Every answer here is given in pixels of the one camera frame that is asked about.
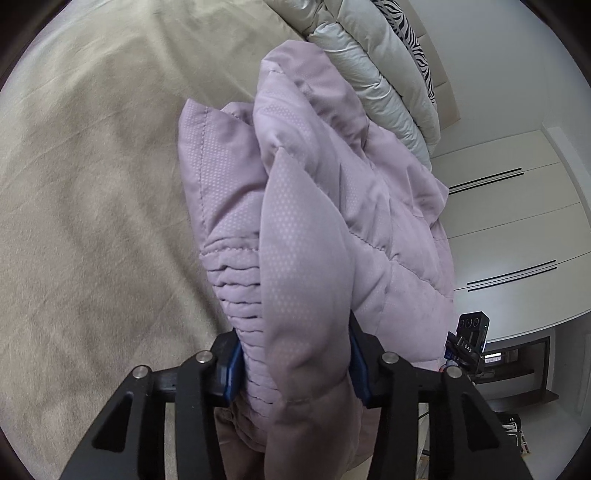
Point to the beige bed sheet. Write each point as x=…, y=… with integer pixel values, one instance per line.
x=92, y=184

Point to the black and white object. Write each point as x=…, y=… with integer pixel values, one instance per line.
x=515, y=431

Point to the zebra print pillow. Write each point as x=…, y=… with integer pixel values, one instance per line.
x=411, y=37

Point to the cream padded headboard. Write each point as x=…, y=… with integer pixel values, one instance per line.
x=445, y=87

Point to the dark wooden shelf unit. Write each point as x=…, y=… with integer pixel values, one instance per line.
x=521, y=369

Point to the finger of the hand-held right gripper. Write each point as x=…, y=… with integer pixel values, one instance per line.
x=449, y=353

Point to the white wardrobe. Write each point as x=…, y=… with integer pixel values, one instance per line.
x=508, y=221

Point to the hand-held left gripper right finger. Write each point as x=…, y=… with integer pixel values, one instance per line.
x=360, y=374

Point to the mauve padded jacket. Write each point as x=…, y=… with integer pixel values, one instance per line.
x=300, y=230

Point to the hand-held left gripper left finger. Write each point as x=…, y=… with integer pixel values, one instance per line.
x=233, y=374

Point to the white duvet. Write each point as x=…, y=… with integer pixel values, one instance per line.
x=378, y=69

